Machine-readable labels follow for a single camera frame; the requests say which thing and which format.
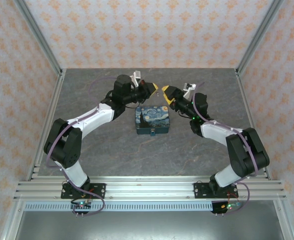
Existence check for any grey metal panel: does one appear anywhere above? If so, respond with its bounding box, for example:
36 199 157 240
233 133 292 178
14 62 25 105
13 211 285 240

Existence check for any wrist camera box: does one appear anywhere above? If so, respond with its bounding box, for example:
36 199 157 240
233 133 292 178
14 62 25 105
131 70 142 87
182 82 197 100

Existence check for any aluminium corner post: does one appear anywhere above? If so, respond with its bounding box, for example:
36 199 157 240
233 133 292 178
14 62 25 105
13 0 64 76
235 0 285 76

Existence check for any starry night tin box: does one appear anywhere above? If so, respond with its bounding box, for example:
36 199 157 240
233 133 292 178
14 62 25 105
134 105 173 136

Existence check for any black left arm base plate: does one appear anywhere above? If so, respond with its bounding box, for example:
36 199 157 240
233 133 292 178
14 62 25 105
60 183 107 200

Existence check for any aluminium extrusion crossbeam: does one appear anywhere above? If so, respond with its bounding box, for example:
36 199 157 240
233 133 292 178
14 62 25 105
13 175 287 201

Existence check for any grey slotted cable duct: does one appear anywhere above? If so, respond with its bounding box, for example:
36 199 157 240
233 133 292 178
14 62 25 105
23 201 243 213

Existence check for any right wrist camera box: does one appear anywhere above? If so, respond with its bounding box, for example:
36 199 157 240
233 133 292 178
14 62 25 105
182 82 197 100

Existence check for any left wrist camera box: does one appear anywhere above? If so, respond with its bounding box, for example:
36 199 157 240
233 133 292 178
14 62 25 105
131 70 142 87

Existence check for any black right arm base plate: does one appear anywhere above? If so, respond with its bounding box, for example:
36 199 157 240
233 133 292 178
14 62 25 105
193 182 239 200

